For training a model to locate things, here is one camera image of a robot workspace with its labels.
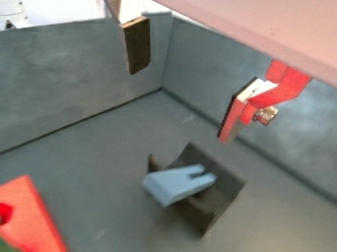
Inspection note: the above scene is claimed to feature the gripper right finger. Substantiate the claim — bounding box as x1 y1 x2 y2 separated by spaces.
217 59 312 144

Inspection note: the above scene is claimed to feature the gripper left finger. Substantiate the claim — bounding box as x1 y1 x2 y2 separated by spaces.
104 0 153 76

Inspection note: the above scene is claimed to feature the blue double-square block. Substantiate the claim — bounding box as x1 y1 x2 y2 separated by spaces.
142 164 215 208

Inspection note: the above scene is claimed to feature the red peg board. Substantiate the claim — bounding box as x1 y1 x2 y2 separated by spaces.
0 175 67 252

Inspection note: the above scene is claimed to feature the black curved holder stand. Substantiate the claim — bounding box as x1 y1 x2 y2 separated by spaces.
147 142 245 237

